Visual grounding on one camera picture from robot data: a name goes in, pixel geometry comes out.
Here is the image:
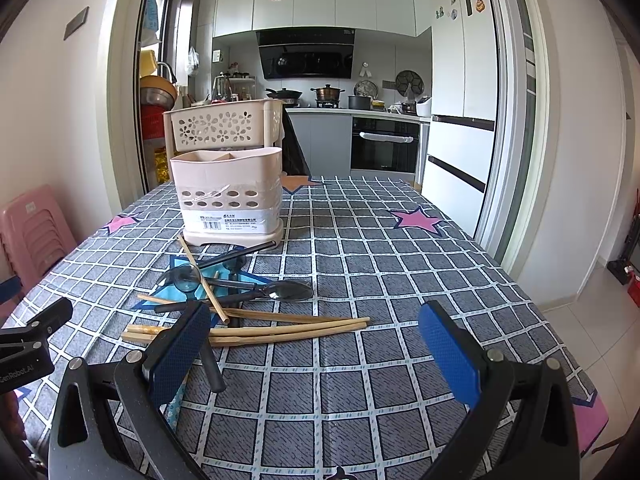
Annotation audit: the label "checkered star tablecloth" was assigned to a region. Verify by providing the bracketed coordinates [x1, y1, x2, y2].
[9, 179, 608, 479]

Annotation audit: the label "beige utensil holder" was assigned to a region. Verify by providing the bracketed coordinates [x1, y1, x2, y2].
[170, 148, 283, 246]

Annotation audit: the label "white refrigerator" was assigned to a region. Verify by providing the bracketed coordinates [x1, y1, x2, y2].
[422, 0, 498, 236]

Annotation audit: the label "yellow and steel basins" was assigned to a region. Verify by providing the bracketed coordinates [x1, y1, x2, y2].
[139, 50, 178, 110]

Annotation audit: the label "black built-in oven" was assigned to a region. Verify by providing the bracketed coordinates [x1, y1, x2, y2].
[350, 117, 421, 174]

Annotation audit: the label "beige flower-pattern storage cart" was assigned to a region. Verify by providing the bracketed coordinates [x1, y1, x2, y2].
[163, 99, 284, 162]

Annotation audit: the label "black wok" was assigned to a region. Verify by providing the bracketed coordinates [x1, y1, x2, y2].
[266, 88, 303, 101]

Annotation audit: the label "copper cooking pot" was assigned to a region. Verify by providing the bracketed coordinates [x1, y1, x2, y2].
[310, 84, 343, 103]

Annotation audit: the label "black range hood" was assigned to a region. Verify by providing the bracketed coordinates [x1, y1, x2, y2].
[256, 27, 356, 80]

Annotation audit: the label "white upper cabinets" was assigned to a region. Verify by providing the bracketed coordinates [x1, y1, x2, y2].
[213, 0, 418, 37]

